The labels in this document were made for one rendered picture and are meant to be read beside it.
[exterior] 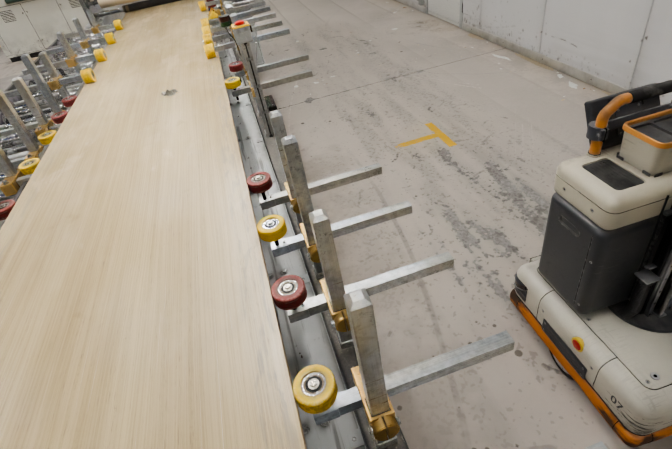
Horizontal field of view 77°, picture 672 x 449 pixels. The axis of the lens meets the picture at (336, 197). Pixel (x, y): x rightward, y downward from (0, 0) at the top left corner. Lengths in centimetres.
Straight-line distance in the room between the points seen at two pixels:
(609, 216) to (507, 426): 84
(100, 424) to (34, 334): 35
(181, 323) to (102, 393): 19
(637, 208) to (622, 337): 49
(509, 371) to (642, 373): 47
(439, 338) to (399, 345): 17
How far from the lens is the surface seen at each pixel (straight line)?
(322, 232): 84
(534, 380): 192
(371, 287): 106
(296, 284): 101
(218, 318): 101
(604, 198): 142
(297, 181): 106
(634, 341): 177
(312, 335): 126
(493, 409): 184
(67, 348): 116
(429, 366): 94
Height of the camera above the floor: 163
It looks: 36 degrees down
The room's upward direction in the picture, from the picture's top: 11 degrees counter-clockwise
